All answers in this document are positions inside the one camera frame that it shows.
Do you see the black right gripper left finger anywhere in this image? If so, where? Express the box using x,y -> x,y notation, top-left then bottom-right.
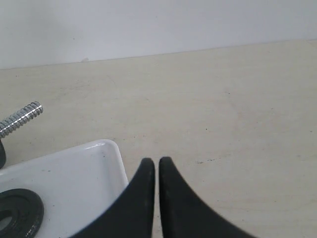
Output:
74,158 -> 155,238

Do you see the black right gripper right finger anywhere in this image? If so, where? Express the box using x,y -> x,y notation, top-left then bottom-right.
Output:
158,157 -> 253,238

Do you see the black weight plate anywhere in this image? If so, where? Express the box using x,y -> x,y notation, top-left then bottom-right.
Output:
0,140 -> 6,169
0,188 -> 44,238

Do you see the chrome threaded dumbbell bar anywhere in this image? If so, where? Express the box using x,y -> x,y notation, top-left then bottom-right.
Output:
0,101 -> 44,139

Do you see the white plastic tray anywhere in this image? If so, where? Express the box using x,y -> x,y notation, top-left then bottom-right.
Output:
0,139 -> 128,238

